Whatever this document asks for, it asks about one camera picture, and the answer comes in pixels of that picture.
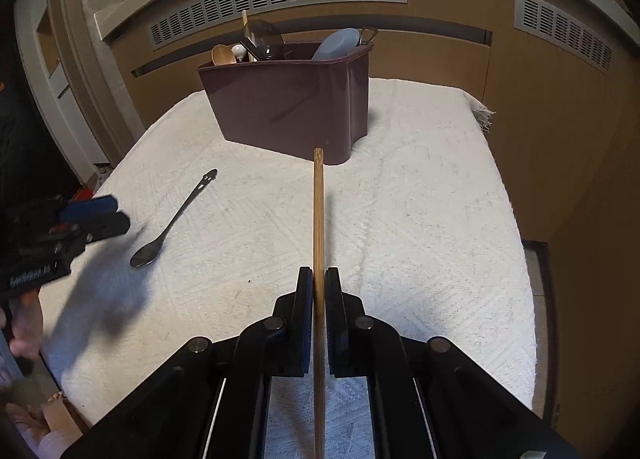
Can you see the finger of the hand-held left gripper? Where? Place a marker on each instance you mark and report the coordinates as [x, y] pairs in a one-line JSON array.
[[107, 228], [92, 206]]

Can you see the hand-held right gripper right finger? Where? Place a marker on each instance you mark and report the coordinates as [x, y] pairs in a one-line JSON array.
[[334, 324]]

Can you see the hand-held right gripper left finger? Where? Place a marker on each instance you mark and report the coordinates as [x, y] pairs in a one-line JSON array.
[[304, 324]]

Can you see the metal spoon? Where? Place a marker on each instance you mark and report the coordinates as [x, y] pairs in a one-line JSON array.
[[149, 252]]

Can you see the wooden spoon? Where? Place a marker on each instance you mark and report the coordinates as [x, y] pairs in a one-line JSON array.
[[223, 55]]

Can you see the maroon plastic utensil holder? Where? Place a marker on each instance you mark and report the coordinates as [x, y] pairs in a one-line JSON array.
[[290, 104]]

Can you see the light blue plastic spoon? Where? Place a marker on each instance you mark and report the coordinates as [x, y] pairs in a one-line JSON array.
[[337, 44]]

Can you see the person's left hand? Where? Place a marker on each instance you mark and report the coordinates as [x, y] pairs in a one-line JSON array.
[[25, 324]]

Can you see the white woven towel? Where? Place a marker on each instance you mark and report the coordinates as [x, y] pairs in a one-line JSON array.
[[410, 239]]

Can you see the person's bare foot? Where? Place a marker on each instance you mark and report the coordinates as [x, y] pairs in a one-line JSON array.
[[55, 421]]

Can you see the white knob utensil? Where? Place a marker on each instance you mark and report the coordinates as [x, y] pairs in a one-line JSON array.
[[239, 52]]

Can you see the brown wooden cabinet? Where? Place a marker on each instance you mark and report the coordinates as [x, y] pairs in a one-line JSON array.
[[575, 164]]

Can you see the short grey vent grille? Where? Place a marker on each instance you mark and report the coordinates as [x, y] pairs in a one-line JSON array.
[[565, 29]]

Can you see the white wooden frame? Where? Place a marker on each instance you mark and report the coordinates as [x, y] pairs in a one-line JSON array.
[[55, 84]]

